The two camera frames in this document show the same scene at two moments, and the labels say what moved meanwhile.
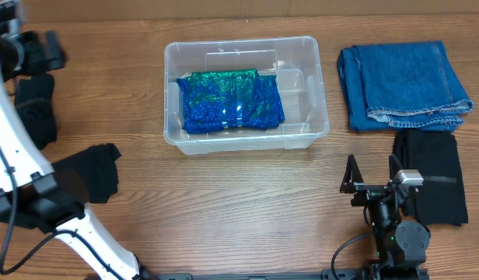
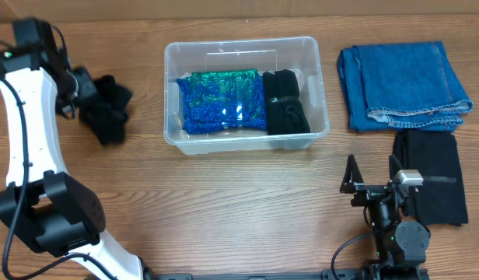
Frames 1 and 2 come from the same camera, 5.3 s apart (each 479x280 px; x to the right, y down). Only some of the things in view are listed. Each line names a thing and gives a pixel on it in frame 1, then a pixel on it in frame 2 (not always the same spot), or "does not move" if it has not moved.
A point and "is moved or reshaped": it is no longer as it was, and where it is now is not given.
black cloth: [92, 173] → [106, 114]
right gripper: [351, 182] does not move
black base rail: [353, 274] does not move
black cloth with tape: [433, 155] does not move
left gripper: [38, 61] → [89, 87]
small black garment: [35, 100] is moved or reshaped
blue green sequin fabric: [223, 99] does not move
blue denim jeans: [392, 87] does not move
